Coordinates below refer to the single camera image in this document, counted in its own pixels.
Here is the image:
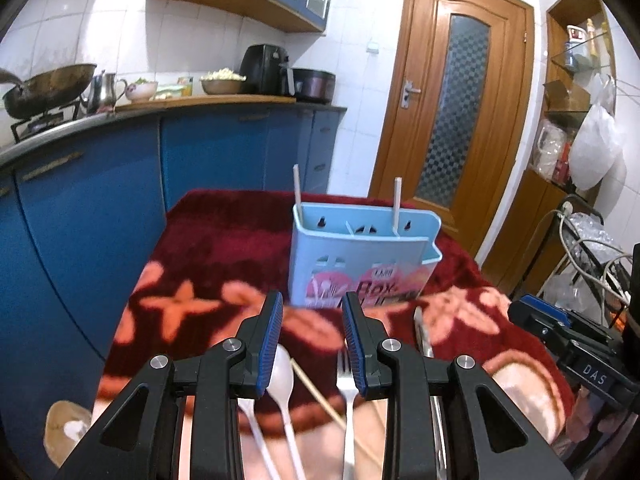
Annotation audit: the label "metal tongs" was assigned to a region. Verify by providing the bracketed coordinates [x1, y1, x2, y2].
[413, 307, 449, 480]

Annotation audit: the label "steel kettle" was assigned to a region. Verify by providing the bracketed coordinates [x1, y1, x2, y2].
[80, 71, 128, 115]

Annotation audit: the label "white plastic fork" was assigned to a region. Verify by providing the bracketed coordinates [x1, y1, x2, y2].
[336, 350, 359, 480]

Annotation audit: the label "floral ceramic bowl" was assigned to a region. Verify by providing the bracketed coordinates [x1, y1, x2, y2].
[125, 79, 159, 102]

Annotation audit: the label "blue kitchen base cabinet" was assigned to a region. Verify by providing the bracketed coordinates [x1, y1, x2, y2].
[0, 105, 347, 411]

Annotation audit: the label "person's right hand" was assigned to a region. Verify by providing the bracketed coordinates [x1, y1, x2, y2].
[567, 390, 640, 446]

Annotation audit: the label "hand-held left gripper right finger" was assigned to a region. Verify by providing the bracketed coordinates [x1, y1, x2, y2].
[342, 304, 573, 480]

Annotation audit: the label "wooden door with glass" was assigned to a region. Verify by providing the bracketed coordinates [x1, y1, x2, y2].
[367, 0, 536, 261]

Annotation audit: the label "dark metal wok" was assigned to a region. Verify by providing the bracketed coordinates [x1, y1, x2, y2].
[0, 63, 98, 120]

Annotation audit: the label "bundle of cables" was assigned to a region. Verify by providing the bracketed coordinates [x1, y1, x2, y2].
[520, 200, 640, 316]

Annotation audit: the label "dark rice cooker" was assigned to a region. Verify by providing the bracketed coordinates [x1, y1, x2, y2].
[291, 67, 337, 105]

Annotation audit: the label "silver door handle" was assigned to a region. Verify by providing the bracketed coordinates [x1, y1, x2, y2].
[399, 80, 422, 110]

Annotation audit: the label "gas stove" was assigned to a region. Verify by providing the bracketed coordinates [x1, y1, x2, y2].
[10, 102, 83, 143]

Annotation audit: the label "bowl of chopped food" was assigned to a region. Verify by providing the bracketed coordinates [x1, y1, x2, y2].
[200, 67, 247, 96]

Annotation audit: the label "wooden chopstick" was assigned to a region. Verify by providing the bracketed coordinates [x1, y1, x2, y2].
[291, 360, 382, 463]

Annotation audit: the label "white plastic spoon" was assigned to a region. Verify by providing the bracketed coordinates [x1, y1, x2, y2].
[237, 397, 281, 480]
[265, 345, 308, 480]

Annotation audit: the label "light blue utensil holder box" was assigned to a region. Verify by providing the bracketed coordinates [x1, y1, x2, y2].
[291, 203, 443, 311]

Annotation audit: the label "red floral blanket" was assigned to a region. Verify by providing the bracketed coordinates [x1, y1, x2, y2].
[95, 189, 576, 480]

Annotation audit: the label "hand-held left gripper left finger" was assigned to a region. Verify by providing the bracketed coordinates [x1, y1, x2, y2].
[52, 291, 285, 480]

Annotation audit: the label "white plastic bag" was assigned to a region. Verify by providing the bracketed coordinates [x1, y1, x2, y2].
[569, 75, 628, 191]

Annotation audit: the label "wooden corner shelf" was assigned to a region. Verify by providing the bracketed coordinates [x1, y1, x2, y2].
[520, 0, 626, 271]

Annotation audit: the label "black air fryer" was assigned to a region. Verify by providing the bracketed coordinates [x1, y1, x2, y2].
[239, 44, 296, 97]

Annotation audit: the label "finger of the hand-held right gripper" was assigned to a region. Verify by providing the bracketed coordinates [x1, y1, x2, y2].
[507, 296, 576, 353]

